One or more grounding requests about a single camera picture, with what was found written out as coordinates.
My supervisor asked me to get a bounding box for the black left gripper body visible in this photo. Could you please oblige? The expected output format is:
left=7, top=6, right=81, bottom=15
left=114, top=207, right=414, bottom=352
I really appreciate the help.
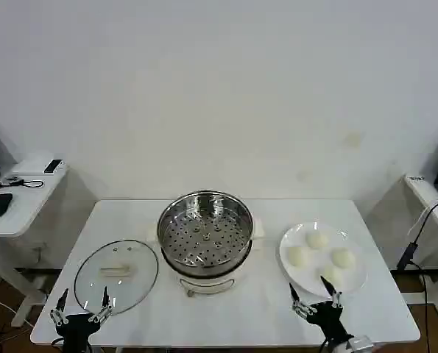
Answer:
left=55, top=313, right=102, bottom=353

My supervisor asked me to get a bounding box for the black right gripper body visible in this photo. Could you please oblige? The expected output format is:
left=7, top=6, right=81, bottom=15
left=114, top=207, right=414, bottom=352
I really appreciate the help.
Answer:
left=305, top=300, right=355, bottom=343

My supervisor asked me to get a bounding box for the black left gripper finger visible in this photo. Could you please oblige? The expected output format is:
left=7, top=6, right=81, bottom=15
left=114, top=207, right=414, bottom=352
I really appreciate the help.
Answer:
left=88, top=286, right=113, bottom=325
left=49, top=288, right=70, bottom=327

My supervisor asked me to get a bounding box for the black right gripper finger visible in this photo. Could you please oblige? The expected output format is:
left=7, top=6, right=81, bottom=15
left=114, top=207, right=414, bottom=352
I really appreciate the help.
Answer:
left=289, top=282, right=318, bottom=318
left=320, top=275, right=345, bottom=309

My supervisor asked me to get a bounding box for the white steamed bun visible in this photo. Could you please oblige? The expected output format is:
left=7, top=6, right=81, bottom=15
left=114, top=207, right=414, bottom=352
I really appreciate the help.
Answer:
left=321, top=265, right=345, bottom=286
left=305, top=230, right=329, bottom=250
left=331, top=248, right=356, bottom=268
left=286, top=246, right=311, bottom=268

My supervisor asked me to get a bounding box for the white round plate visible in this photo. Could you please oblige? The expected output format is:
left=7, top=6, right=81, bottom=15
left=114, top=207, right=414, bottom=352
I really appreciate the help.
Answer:
left=279, top=221, right=369, bottom=298

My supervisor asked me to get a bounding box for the round glass lid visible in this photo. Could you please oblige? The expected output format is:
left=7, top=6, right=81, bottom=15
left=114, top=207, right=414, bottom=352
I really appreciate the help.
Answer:
left=74, top=239, right=159, bottom=316

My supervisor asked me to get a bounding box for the white side desk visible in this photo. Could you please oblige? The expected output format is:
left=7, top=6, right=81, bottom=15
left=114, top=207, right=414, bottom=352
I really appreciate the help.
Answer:
left=0, top=161, right=71, bottom=328

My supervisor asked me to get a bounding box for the perforated steel steamer basket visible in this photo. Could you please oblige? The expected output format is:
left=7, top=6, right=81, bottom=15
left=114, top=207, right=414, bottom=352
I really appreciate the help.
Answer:
left=157, top=190, right=253, bottom=271

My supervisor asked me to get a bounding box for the white desk with label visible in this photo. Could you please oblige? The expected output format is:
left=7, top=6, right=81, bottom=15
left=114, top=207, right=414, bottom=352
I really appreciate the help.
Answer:
left=404, top=174, right=438, bottom=327

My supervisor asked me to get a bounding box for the small black-faced phone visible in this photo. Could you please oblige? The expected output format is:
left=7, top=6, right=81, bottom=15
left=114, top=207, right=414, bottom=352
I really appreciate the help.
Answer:
left=43, top=158, right=64, bottom=174

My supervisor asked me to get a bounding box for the flat white box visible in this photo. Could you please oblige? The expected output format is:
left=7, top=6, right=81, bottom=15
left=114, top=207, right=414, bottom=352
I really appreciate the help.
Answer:
left=11, top=160, right=67, bottom=176

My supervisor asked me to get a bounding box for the white floor cable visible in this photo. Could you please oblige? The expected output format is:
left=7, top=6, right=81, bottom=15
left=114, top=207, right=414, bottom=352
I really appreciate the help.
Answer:
left=0, top=289, right=35, bottom=329

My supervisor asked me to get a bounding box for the thin white cable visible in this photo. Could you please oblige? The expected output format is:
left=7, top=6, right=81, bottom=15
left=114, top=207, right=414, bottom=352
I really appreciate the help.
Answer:
left=408, top=198, right=438, bottom=236

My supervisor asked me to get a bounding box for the black cable with adapter plug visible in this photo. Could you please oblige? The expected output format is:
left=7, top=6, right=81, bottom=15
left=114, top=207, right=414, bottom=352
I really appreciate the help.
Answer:
left=0, top=176, right=45, bottom=190

